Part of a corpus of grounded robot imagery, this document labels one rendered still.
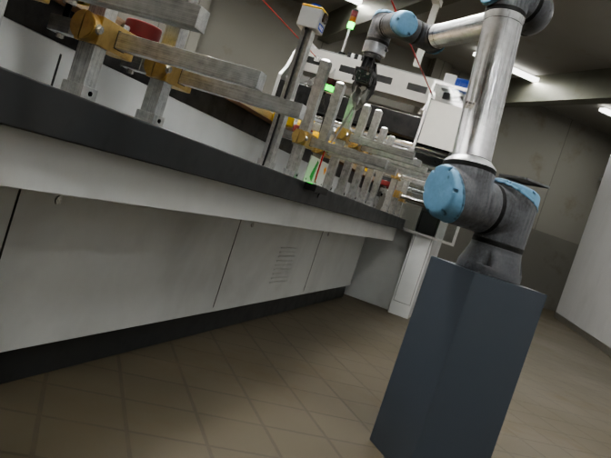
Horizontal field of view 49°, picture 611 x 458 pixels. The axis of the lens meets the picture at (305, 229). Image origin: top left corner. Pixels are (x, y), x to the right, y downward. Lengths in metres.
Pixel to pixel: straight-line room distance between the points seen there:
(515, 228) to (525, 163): 10.53
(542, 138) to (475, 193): 10.81
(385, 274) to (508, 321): 3.34
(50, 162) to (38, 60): 0.30
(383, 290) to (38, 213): 3.93
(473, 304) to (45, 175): 1.16
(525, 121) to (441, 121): 7.36
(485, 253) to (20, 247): 1.21
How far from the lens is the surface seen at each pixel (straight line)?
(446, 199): 1.85
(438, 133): 5.14
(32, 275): 1.69
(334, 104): 2.65
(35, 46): 1.49
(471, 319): 1.91
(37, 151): 1.24
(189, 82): 1.50
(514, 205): 1.97
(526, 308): 2.00
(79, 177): 1.35
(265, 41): 10.57
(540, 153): 12.66
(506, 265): 1.98
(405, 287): 5.12
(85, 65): 1.27
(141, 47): 1.27
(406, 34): 2.53
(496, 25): 2.03
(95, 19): 1.25
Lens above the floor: 0.66
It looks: 3 degrees down
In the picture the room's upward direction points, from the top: 18 degrees clockwise
